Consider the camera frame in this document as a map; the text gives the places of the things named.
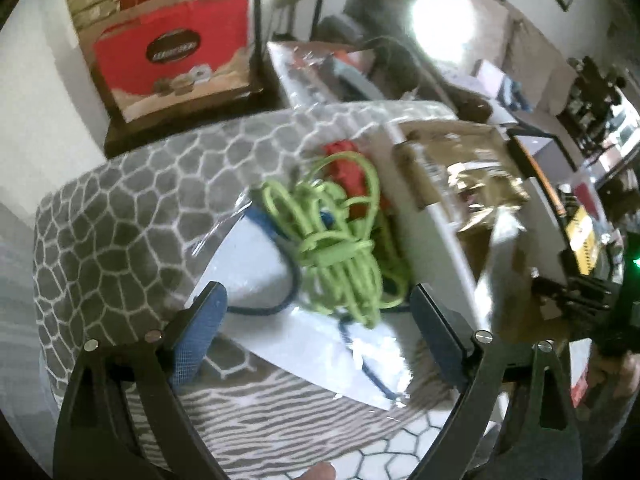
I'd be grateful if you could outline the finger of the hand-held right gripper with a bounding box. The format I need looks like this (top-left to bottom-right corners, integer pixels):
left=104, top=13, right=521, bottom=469
left=531, top=270, right=621, bottom=321

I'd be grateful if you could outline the person's right hand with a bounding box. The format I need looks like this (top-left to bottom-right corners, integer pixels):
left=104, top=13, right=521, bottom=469
left=585, top=352, right=636, bottom=406

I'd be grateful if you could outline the grey white patterned blanket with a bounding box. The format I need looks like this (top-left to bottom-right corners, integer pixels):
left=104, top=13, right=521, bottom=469
left=32, top=100, right=506, bottom=480

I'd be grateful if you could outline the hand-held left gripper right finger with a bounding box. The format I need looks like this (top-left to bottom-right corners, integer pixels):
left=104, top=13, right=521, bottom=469
left=409, top=282, right=583, bottom=480

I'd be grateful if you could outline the blue cable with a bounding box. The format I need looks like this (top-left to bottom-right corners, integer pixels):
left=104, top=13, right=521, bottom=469
left=227, top=207, right=401, bottom=401

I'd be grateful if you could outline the brown sofa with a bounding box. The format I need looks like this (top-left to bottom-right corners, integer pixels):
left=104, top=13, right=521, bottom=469
left=500, top=10, right=576, bottom=116

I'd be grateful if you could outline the cardboard carrier box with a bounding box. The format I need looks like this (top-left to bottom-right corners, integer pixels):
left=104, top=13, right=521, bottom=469
left=380, top=117, right=596, bottom=361

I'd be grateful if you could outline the black television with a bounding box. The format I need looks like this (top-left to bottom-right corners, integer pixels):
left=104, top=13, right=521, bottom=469
left=345, top=0, right=506, bottom=76

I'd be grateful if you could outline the flat gold box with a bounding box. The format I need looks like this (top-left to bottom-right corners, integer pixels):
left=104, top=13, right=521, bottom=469
left=72, top=7, right=121, bottom=32
left=67, top=0, right=120, bottom=15

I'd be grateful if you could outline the green cable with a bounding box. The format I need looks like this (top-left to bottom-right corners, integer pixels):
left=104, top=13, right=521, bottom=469
left=260, top=152, right=411, bottom=331

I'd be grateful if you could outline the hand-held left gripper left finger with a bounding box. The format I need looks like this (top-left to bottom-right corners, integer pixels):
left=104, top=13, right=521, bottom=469
left=52, top=281, right=231, bottom=480

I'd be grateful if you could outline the red collection gift box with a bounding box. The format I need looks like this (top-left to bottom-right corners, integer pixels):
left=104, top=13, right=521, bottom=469
left=92, top=0, right=251, bottom=123

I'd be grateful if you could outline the clear plastic bag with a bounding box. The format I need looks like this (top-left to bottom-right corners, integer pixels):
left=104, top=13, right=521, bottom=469
left=267, top=40, right=391, bottom=111

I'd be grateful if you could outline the yellow black striped item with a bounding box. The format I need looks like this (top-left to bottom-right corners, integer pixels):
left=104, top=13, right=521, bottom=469
left=562, top=207, right=598, bottom=276

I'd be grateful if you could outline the red cable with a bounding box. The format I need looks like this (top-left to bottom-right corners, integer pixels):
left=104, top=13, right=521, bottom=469
left=322, top=140, right=391, bottom=221

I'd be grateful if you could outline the large gold packet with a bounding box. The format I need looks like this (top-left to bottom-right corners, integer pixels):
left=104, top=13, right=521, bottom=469
left=392, top=127, right=531, bottom=241

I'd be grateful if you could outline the person's left hand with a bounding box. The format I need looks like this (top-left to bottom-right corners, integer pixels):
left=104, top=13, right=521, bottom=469
left=295, top=461, right=337, bottom=480

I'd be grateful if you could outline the dark shelf unit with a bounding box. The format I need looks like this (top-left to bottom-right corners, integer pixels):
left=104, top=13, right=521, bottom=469
left=555, top=55, right=640, bottom=161

